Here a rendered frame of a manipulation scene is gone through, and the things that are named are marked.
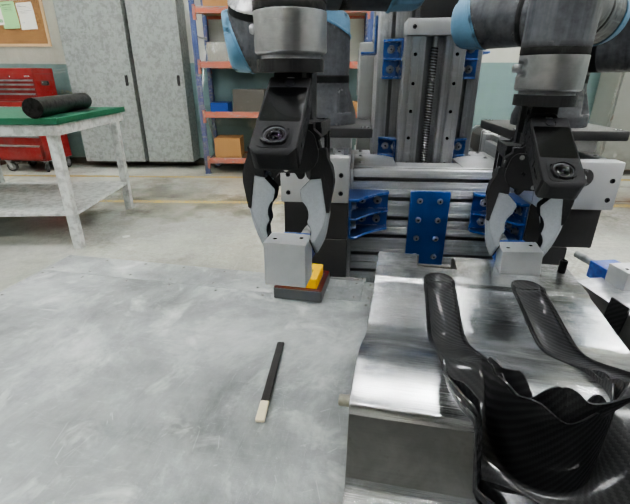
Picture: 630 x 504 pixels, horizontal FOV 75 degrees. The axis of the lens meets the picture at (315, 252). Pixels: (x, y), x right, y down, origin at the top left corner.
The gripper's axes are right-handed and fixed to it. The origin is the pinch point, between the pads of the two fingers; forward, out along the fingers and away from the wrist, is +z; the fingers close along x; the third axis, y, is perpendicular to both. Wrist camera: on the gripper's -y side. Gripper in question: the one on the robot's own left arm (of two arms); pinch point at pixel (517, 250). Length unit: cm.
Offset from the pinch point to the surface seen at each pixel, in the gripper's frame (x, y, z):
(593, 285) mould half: -12.3, 3.7, 5.9
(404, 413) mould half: 15.1, -35.2, -1.6
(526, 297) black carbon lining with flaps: 0.0, -7.4, 3.2
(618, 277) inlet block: -15.3, 4.0, 4.4
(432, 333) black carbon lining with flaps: 11.9, -17.6, 3.4
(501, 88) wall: -102, 548, -9
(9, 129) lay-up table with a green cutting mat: 261, 169, 10
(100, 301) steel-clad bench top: 62, -7, 12
